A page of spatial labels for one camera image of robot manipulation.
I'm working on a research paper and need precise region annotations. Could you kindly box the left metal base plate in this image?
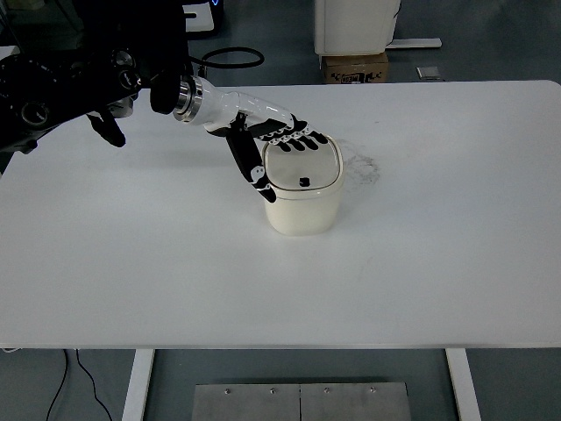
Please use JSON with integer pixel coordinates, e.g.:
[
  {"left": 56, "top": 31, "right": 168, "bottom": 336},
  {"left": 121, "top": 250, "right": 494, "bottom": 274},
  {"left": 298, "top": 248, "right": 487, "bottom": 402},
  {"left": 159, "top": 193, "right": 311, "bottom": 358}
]
[{"left": 191, "top": 384, "right": 301, "bottom": 420}]

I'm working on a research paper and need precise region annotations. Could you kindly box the white right table leg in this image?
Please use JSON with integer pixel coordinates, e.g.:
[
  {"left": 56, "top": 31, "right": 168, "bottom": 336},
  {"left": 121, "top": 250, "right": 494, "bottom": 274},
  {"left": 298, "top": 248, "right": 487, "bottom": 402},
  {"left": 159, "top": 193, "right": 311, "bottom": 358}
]
[{"left": 445, "top": 348, "right": 482, "bottom": 421}]

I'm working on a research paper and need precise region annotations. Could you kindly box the black floor cable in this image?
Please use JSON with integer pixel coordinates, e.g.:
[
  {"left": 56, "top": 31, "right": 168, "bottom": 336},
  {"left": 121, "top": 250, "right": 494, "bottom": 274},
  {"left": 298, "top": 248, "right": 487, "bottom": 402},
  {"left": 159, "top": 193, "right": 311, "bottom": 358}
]
[{"left": 46, "top": 348, "right": 113, "bottom": 421}]

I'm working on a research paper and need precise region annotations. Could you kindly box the cream trash can with lid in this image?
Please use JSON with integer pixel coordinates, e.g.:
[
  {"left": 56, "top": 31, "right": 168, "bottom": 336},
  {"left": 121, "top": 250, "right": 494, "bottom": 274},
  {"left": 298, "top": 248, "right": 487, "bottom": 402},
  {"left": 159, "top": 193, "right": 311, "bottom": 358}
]
[{"left": 262, "top": 138, "right": 345, "bottom": 236}]

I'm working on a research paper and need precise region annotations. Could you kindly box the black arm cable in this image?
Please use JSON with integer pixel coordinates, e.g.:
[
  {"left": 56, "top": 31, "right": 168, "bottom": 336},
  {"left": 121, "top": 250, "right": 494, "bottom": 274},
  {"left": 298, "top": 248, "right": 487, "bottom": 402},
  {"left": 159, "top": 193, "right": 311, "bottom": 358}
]
[{"left": 188, "top": 46, "right": 266, "bottom": 71}]

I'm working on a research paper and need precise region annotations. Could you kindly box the white left table leg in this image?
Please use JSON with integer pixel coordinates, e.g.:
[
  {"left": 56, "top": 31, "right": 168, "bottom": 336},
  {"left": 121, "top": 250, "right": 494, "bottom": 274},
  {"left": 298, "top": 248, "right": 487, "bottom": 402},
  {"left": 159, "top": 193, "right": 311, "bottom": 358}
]
[{"left": 122, "top": 349, "right": 155, "bottom": 421}]

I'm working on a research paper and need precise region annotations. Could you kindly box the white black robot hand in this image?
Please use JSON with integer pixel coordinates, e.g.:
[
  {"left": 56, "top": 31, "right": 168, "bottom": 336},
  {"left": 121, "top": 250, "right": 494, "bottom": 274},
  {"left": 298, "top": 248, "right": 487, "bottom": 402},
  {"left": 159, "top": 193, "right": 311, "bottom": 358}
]
[{"left": 173, "top": 76, "right": 328, "bottom": 203}]

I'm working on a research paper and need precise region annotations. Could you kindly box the brown cardboard box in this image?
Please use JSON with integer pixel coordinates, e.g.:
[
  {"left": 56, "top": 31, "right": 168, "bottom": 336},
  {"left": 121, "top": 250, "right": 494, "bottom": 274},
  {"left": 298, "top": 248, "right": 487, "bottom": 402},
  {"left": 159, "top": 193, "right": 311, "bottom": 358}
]
[{"left": 321, "top": 53, "right": 389, "bottom": 84}]

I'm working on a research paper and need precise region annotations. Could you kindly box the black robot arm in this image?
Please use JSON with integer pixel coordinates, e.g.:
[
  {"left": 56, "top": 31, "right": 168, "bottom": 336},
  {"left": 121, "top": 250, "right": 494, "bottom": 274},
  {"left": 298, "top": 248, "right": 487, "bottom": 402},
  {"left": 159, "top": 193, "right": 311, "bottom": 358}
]
[{"left": 1, "top": 1, "right": 328, "bottom": 202}]

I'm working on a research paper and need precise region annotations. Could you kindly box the metal base plate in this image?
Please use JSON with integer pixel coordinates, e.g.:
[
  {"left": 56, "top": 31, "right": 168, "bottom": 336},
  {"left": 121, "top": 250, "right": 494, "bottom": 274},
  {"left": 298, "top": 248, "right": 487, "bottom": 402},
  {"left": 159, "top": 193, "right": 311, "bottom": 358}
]
[
  {"left": 300, "top": 382, "right": 411, "bottom": 420},
  {"left": 191, "top": 384, "right": 301, "bottom": 420}
]

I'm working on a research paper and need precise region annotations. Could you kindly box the white table foot bar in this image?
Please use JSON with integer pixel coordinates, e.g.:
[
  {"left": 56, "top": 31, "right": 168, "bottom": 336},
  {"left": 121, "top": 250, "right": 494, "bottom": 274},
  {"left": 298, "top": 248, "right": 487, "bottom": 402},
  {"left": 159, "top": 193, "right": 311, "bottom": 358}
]
[{"left": 386, "top": 38, "right": 443, "bottom": 49}]

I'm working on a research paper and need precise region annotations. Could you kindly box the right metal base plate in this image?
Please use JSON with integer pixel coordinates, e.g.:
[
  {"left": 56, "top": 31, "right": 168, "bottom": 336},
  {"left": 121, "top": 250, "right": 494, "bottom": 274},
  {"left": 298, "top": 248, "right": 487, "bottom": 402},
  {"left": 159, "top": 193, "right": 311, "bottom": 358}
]
[{"left": 300, "top": 382, "right": 411, "bottom": 420}]

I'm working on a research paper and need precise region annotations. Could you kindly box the white table leg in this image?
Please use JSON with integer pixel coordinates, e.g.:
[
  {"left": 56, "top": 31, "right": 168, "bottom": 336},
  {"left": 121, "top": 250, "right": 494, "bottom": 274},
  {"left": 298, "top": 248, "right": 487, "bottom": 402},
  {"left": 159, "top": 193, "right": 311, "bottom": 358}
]
[
  {"left": 445, "top": 348, "right": 482, "bottom": 421},
  {"left": 122, "top": 349, "right": 155, "bottom": 421}
]

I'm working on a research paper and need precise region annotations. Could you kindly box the grey floor plate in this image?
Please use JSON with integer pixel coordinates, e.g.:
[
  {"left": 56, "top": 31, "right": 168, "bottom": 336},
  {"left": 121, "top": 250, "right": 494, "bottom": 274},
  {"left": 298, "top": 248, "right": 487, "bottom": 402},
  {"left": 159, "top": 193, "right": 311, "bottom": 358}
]
[{"left": 416, "top": 66, "right": 443, "bottom": 81}]

